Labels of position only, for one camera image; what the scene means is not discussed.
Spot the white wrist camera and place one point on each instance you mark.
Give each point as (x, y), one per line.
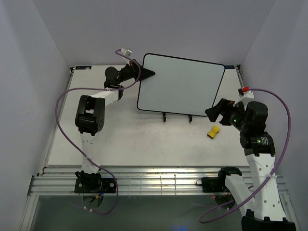
(246, 96)
(126, 52)

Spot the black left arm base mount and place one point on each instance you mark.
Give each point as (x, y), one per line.
(93, 183)

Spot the blue corner label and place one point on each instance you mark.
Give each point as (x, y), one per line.
(229, 67)
(83, 67)

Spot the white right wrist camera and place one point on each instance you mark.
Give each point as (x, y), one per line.
(246, 96)

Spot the black framed whiteboard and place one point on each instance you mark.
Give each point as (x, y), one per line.
(180, 85)

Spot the yellow whiteboard eraser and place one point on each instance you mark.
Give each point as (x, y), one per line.
(213, 132)

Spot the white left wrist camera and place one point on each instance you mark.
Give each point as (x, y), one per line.
(126, 52)

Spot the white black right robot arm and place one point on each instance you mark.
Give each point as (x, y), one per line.
(261, 209)

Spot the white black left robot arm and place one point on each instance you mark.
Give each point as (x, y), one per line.
(90, 118)

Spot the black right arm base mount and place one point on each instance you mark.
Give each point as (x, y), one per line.
(211, 184)

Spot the blue corner label left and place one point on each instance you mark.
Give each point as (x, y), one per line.
(83, 67)

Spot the blue corner label right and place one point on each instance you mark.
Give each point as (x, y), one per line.
(229, 67)

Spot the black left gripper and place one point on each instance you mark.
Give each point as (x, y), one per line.
(145, 73)

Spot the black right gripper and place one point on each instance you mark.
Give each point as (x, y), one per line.
(224, 107)

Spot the white wire whiteboard stand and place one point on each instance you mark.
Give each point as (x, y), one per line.
(165, 116)

